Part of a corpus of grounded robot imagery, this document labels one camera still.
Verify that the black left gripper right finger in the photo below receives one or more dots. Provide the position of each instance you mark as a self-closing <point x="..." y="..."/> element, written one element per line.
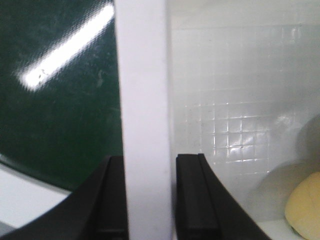
<point x="205" y="210"/>

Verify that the cream plush ball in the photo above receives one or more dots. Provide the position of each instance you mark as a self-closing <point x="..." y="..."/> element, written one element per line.
<point x="302" y="210"/>

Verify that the white plastic tote box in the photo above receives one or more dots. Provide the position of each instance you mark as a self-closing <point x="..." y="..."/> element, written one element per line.
<point x="236" y="80"/>

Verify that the white outer conveyor rim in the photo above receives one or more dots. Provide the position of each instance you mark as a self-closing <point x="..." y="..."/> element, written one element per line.
<point x="24" y="198"/>

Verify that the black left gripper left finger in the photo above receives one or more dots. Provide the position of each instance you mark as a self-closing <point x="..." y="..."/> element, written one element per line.
<point x="96" y="210"/>

